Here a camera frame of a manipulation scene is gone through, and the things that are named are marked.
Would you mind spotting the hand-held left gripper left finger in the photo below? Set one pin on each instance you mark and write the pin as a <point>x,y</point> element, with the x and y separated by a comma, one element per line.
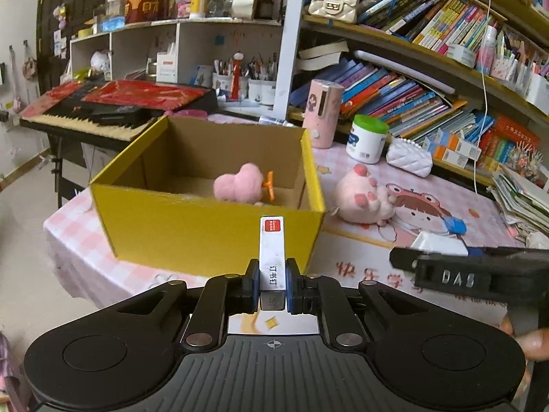
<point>256,285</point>

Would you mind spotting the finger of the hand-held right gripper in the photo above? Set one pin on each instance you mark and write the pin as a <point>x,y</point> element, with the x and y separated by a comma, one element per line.
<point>446,277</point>

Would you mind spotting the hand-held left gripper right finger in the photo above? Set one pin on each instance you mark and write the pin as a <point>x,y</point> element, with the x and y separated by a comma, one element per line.
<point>289,285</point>

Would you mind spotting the small white staple box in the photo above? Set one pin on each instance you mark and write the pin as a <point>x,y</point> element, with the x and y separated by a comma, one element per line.
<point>272,257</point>

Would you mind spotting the white charger plug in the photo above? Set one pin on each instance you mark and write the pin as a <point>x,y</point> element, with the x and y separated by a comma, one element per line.
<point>437,243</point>

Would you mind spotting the orange hair clip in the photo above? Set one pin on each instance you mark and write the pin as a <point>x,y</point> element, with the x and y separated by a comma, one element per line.
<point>269,186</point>

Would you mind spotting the yellow cardboard box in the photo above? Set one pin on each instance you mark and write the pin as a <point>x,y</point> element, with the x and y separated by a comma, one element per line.
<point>171,231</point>

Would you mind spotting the pink heart plush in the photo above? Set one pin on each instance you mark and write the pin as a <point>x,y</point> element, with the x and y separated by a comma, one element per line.
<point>238,182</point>

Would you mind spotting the person's right hand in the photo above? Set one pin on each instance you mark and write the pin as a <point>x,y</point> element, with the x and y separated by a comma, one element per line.
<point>534,343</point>

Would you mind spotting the small blue clip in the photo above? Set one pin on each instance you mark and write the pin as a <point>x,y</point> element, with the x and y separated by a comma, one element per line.
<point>454,225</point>

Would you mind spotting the pink printed tablecloth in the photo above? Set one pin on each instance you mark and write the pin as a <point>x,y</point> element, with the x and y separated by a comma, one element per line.
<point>429,210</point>

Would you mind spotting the stack of paper booklets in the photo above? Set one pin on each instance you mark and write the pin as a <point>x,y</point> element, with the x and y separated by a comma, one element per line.
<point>523,201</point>

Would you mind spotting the pink paw plush toy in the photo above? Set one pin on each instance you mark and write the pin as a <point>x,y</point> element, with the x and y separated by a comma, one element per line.
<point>360,201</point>

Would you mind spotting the pink flower ornament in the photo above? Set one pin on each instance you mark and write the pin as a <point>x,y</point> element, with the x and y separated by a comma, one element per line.
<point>523,161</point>

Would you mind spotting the white quilted purse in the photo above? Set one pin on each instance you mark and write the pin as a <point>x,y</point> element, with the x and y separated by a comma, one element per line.
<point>409,158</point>

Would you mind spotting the orange white small boxes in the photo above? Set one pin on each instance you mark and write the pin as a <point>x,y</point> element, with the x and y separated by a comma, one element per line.
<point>450,148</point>

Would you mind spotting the red thick dictionaries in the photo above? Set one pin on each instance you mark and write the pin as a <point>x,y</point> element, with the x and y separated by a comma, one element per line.
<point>510,141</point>

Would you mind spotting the white jar green lid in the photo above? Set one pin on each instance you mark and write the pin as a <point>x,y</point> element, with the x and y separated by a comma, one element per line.
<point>365,143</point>

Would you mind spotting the silver metal tube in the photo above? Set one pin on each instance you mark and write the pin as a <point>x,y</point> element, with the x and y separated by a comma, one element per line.
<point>276,121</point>

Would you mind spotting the pink cylinder desk device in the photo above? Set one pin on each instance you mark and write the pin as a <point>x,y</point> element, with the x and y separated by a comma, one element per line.
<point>321,111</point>

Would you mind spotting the white desk pen organizer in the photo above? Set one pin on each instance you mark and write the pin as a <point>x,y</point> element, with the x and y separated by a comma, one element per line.
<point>538,92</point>

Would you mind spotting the row of blue red books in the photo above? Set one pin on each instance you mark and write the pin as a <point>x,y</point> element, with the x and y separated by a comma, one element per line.
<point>386,94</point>

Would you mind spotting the white pen cup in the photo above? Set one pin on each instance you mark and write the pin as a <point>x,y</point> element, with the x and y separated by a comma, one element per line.
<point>260,92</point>
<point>223,88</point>

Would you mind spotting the red tassel ornament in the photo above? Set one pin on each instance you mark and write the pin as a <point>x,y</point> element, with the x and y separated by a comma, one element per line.
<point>237,77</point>

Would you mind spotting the white rolled paper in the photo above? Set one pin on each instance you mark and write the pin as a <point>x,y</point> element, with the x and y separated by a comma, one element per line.
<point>403,71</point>

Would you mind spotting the large red printed sheet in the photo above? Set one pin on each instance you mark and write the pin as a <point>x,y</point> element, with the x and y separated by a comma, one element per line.
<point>146,94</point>

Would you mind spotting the pink spray bottle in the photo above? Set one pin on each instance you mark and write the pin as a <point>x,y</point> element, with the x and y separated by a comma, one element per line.
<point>487,51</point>

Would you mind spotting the black keyboard stand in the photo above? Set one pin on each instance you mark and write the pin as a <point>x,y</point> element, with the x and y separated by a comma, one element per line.
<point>58,167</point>

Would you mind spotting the thick open-paged book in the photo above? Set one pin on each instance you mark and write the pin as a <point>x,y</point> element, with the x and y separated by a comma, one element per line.
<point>321,55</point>

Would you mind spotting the white box red label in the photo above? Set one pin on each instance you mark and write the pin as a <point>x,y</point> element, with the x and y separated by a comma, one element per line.
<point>167,66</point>

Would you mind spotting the black electronic keyboard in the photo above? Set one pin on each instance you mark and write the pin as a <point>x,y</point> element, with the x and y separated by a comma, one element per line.
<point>85,116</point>

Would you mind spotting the white cubby shelf unit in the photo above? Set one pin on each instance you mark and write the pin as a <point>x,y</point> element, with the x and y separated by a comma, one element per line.
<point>197,38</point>

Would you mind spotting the row of colourful slanted books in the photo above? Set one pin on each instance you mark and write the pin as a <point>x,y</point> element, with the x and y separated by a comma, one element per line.
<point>429,17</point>

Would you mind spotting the pink purple bag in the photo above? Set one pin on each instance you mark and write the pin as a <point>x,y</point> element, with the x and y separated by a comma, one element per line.
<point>8,373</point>

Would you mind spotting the white plastic bag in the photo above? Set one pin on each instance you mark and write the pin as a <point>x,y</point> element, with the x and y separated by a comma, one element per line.
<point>100,61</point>

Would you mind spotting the small red printed sheet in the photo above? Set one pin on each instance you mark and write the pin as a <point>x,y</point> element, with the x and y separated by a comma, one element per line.
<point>51,101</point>

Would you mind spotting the white bottle yellow label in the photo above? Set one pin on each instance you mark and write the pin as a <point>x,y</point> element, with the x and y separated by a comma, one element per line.
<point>197,4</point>

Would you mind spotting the wooden bookshelf white frame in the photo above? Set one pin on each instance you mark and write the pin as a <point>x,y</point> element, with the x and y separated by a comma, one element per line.
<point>287,51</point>

